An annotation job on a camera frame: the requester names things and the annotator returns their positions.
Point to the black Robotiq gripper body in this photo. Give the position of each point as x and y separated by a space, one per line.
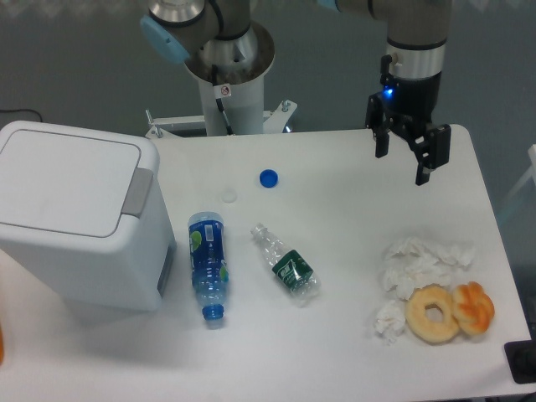
407 99

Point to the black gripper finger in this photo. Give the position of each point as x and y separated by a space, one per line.
431 145
382 122

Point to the white push-lid trash can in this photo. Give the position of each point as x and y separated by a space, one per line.
82 210

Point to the large crumpled white tissue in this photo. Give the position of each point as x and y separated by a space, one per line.
413 263

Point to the blue bottle cap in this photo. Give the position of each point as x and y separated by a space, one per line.
268 178

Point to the white bottle cap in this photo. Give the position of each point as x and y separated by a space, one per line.
229 196

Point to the orange glazed twisted bun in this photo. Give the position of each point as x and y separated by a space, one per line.
473 308

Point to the clear bottle green label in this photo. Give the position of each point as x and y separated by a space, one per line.
288 266

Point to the small crumpled white tissue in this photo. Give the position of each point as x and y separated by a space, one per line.
390 322

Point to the blue plastic bottle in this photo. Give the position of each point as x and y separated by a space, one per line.
210 276

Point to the black device at edge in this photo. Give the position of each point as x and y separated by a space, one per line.
521 360

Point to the orange object at left edge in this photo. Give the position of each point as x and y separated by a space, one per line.
2 345

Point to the white frame at right edge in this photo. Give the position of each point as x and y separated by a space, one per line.
520 192

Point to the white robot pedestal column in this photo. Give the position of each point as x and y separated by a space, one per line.
230 73

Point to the plain ring doughnut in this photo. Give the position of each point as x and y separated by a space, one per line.
429 315

